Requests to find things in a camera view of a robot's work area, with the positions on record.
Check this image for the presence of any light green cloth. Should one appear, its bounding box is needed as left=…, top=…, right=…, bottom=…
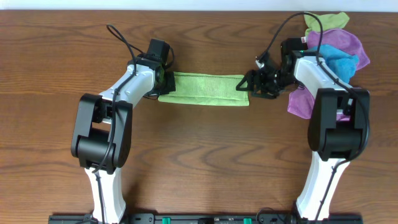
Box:
left=158, top=72, right=249, bottom=106

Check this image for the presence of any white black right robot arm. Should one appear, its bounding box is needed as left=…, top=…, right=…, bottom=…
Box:
left=236, top=38, right=369, bottom=223

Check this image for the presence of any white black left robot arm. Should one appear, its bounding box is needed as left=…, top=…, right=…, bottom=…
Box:
left=71, top=39, right=175, bottom=223

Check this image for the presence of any lower purple cloth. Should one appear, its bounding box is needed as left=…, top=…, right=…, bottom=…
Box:
left=286, top=86, right=352, bottom=122

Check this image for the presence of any purple cloth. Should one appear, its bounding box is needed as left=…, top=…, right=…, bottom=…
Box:
left=299, top=29, right=370, bottom=70
left=286, top=86, right=352, bottom=122

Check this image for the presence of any blue cloth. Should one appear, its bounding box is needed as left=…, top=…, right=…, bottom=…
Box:
left=320, top=44, right=359, bottom=83

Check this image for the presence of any upper purple cloth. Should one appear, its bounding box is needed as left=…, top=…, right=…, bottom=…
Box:
left=299, top=29, right=370, bottom=70

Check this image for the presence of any small green cloth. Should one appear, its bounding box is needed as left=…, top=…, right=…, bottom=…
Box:
left=304, top=12, right=349, bottom=36

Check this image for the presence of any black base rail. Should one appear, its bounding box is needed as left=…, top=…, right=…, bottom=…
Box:
left=48, top=212, right=364, bottom=224

